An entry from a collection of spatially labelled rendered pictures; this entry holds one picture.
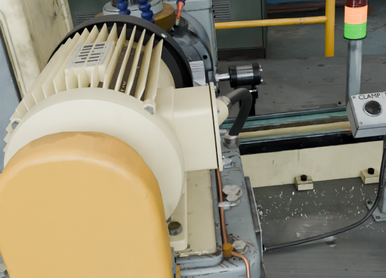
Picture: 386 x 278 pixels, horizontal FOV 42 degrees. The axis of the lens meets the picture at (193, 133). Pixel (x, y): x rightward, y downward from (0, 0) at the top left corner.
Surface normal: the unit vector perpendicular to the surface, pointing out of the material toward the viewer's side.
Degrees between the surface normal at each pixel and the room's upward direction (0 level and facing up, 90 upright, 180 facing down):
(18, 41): 90
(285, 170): 90
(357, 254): 0
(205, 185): 0
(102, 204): 90
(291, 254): 0
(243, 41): 90
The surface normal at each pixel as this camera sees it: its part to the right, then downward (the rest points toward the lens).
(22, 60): 0.01, 0.47
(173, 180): 0.36, 0.42
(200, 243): -0.11, -0.88
